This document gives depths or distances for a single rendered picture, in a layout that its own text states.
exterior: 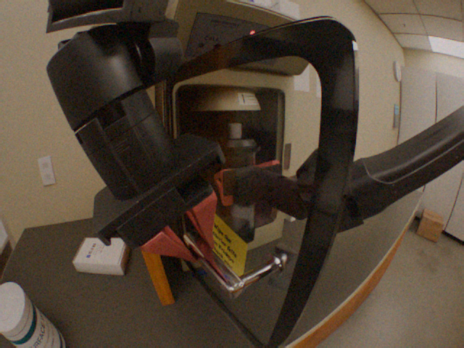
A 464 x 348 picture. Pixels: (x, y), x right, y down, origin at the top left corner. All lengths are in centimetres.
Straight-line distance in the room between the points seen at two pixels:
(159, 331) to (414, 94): 334
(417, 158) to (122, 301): 58
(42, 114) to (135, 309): 74
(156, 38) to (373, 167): 25
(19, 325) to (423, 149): 61
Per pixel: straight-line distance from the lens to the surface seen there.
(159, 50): 17
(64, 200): 93
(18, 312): 42
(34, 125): 91
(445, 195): 327
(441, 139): 27
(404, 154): 26
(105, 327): 49
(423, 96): 322
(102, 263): 57
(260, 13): 36
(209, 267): 17
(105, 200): 16
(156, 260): 38
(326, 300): 51
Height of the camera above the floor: 133
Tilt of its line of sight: 20 degrees down
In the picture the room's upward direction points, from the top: straight up
